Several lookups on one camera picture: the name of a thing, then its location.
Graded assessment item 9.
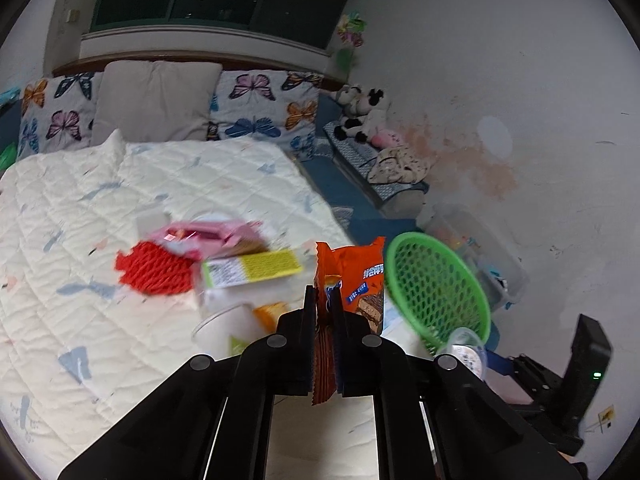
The red white plastic bag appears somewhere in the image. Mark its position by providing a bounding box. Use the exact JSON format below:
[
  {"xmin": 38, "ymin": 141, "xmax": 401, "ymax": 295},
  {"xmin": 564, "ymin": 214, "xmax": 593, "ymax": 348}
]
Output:
[{"xmin": 114, "ymin": 242, "xmax": 195, "ymax": 296}]

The orange wafer snack wrapper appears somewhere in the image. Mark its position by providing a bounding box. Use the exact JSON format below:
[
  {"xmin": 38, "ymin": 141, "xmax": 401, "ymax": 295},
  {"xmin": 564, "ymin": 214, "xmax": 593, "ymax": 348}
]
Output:
[{"xmin": 312, "ymin": 236, "xmax": 385, "ymax": 404}]

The pink snack bag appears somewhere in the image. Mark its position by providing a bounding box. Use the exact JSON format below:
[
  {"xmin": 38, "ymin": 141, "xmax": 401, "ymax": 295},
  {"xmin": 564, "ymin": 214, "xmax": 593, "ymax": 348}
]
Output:
[{"xmin": 146, "ymin": 220, "xmax": 268, "ymax": 261}]

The small clear lidded container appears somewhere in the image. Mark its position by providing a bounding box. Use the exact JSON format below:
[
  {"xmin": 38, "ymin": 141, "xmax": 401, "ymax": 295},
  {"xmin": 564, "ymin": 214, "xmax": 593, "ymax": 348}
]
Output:
[{"xmin": 435, "ymin": 327, "xmax": 488, "ymax": 380}]

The clear plastic cup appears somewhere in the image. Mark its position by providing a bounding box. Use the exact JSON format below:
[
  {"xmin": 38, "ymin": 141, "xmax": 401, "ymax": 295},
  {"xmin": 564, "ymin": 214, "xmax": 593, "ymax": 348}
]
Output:
[{"xmin": 192, "ymin": 304, "xmax": 266, "ymax": 361}]

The green plastic mesh basket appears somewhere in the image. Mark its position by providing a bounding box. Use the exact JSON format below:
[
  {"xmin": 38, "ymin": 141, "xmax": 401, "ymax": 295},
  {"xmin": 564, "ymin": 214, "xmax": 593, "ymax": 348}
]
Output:
[{"xmin": 384, "ymin": 232, "xmax": 491, "ymax": 351}]

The clear plastic storage box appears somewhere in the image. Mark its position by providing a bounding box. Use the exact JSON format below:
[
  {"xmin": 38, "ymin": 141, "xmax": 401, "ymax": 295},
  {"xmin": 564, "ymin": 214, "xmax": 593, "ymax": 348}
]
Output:
[{"xmin": 425, "ymin": 204, "xmax": 528, "ymax": 311}]

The white quilted bed cover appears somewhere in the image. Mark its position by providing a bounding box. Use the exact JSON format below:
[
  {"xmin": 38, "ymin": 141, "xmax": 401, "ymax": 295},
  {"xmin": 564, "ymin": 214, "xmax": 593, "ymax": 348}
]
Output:
[{"xmin": 1, "ymin": 133, "xmax": 349, "ymax": 479}]

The yellow white snack box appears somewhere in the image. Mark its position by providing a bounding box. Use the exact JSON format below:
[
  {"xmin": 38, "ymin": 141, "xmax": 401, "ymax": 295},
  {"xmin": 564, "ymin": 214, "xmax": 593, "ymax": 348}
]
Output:
[{"xmin": 200, "ymin": 249, "xmax": 303, "ymax": 289}]

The blue bed sheet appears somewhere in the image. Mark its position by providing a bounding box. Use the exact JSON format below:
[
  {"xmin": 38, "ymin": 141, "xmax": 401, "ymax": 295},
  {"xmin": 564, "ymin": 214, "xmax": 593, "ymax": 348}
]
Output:
[{"xmin": 300, "ymin": 93, "xmax": 428, "ymax": 245}]

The spotted cream cloth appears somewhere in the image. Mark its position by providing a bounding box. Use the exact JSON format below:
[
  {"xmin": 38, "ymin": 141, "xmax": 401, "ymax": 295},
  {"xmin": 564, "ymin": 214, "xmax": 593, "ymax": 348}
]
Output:
[{"xmin": 367, "ymin": 146, "xmax": 430, "ymax": 184}]

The pink plush toy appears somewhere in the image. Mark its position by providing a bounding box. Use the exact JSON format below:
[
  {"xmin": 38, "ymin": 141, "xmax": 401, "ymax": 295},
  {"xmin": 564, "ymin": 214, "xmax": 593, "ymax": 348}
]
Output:
[{"xmin": 369, "ymin": 128, "xmax": 406, "ymax": 151}]

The black white plush cow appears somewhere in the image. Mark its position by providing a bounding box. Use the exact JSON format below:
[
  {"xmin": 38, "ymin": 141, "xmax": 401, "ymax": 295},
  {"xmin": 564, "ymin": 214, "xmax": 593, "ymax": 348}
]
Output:
[{"xmin": 332, "ymin": 84, "xmax": 390, "ymax": 144}]

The right butterfly pillow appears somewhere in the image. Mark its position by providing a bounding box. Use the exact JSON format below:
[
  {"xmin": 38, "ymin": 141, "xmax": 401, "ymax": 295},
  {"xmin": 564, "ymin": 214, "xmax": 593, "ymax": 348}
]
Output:
[{"xmin": 207, "ymin": 70, "xmax": 322, "ymax": 160}]

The butterfly pillow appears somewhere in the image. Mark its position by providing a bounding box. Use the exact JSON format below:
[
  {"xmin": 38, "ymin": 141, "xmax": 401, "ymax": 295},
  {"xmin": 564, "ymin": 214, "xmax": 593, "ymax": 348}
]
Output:
[
  {"xmin": 207, "ymin": 70, "xmax": 322, "ymax": 160},
  {"xmin": 16, "ymin": 72, "xmax": 103, "ymax": 160}
]

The grey plain pillow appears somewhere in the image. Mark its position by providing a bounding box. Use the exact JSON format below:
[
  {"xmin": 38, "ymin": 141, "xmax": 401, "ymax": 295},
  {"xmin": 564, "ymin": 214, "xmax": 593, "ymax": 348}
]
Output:
[{"xmin": 91, "ymin": 61, "xmax": 222, "ymax": 146}]

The left butterfly pillow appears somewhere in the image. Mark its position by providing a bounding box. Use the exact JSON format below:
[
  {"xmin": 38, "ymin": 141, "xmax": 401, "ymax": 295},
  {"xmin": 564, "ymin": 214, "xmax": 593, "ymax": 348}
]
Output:
[{"xmin": 16, "ymin": 72, "xmax": 103, "ymax": 160}]

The artificial flower decoration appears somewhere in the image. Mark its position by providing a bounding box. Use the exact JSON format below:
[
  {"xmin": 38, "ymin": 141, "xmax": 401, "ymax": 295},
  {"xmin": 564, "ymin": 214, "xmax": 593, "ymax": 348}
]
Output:
[{"xmin": 335, "ymin": 11, "xmax": 367, "ymax": 75}]

